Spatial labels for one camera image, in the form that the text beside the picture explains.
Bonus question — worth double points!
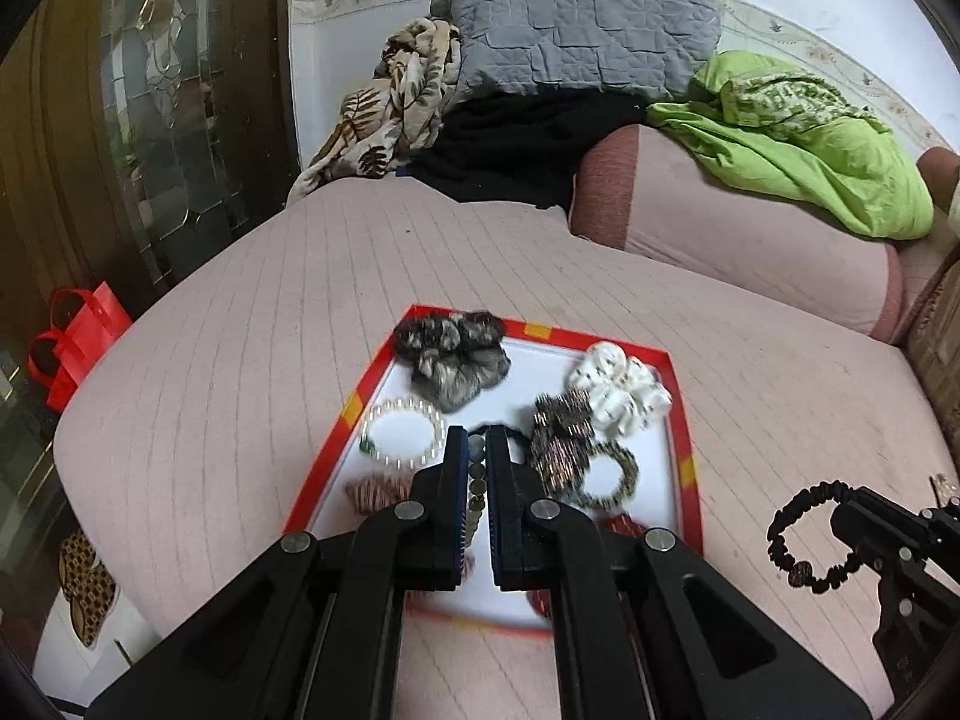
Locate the pink plaid scrunchie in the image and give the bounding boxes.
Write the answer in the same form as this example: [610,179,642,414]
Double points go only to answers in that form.
[343,469,479,587]

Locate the dark red dotted scrunchie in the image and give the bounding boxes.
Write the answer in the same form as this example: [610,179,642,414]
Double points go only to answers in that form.
[526,514,646,619]

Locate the white pearl bracelet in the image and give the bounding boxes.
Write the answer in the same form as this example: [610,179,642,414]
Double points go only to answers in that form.
[359,395,448,473]

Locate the black beaded hair claw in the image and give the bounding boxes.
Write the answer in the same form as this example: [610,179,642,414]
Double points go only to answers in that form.
[527,390,594,496]

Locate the white cherry print scrunchie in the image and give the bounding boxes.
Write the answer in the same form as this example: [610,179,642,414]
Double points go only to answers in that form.
[565,341,674,436]

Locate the grey sheer scrunchie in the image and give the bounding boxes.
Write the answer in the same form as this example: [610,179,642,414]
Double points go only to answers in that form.
[392,310,511,415]

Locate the red tray box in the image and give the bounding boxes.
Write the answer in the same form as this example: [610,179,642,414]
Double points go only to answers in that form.
[283,304,706,639]

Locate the striped floral cushion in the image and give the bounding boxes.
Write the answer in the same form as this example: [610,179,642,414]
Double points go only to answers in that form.
[907,262,960,463]

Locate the leopard print slipper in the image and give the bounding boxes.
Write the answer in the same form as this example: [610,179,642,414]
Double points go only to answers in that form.
[57,530,117,649]

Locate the pink bolster pillow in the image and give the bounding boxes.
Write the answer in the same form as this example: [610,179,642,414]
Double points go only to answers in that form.
[569,125,903,343]

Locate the black clothing pile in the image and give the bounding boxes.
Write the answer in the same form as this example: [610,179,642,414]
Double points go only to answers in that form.
[404,89,647,210]

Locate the red gift bag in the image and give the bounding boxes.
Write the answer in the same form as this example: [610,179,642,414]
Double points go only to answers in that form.
[26,281,132,415]

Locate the leaf print cloth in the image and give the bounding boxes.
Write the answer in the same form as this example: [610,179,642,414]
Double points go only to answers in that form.
[286,16,462,206]

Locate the green blanket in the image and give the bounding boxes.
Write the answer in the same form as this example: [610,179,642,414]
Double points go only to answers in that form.
[647,50,934,241]

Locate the wooden glass door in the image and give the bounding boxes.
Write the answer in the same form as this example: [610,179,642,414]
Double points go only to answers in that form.
[2,0,298,344]

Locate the grey quilted pillow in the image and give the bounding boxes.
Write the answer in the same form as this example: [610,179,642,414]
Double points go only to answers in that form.
[431,0,721,103]

